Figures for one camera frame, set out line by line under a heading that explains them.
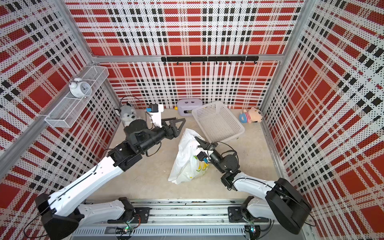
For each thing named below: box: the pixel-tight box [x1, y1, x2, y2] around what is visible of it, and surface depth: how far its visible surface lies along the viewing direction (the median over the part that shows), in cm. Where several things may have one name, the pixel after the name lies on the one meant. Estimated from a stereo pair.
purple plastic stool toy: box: [176, 98, 203, 117], surface depth 114 cm
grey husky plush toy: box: [115, 105, 137, 127], surface depth 98 cm
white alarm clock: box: [68, 77, 92, 98], surface depth 73 cm
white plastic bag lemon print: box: [168, 128, 210, 185], surface depth 72 cm
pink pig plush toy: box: [238, 107, 263, 124], surface depth 110 cm
